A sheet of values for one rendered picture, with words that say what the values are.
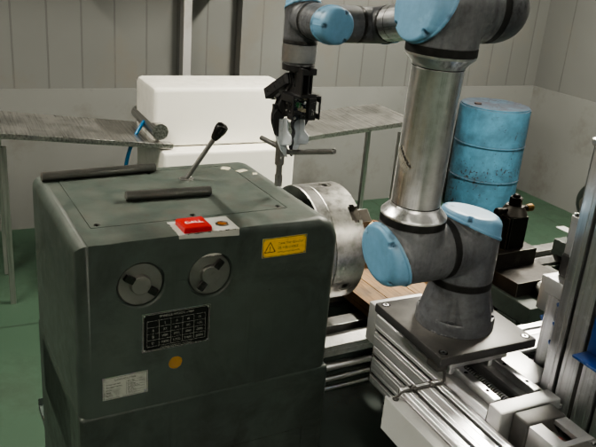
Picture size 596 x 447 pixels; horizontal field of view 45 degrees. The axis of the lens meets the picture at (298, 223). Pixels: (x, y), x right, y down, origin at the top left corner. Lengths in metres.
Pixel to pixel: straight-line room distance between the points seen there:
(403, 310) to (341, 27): 0.57
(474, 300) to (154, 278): 0.63
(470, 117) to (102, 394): 4.37
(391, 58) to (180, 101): 2.21
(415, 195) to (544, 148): 5.22
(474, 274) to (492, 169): 4.27
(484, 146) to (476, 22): 4.41
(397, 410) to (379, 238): 0.31
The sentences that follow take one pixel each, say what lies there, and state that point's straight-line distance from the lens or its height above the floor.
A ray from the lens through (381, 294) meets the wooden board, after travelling 2.14.
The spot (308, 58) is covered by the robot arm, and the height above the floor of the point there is 1.59.
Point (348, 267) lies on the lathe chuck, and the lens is 1.84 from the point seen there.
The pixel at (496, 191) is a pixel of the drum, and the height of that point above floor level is 0.23.
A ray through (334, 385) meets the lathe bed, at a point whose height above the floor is 0.72.
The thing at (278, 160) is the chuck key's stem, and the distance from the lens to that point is 1.70.
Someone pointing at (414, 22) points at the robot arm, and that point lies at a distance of 1.15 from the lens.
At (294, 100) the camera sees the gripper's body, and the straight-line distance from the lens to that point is 1.59.
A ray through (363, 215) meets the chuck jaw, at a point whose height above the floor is 1.18.
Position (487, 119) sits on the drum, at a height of 0.76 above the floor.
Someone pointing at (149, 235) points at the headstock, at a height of 1.25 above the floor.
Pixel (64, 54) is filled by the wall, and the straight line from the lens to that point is 4.71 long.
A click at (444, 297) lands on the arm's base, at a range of 1.37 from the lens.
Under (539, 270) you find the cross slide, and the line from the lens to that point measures 2.29.
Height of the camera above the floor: 1.81
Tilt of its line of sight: 21 degrees down
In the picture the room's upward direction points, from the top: 5 degrees clockwise
